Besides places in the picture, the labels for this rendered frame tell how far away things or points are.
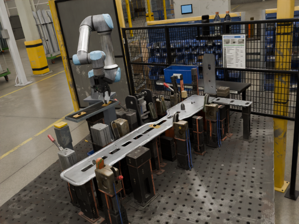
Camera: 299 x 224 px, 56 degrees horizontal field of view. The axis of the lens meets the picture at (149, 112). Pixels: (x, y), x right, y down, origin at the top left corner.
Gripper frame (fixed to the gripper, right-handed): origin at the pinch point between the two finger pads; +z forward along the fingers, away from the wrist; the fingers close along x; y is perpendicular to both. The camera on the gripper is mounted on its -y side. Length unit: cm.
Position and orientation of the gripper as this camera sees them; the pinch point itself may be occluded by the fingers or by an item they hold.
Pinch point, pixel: (106, 101)
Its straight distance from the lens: 201.4
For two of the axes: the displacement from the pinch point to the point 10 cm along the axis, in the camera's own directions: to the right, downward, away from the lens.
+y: -3.8, 3.8, -8.4
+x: 9.2, 0.3, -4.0
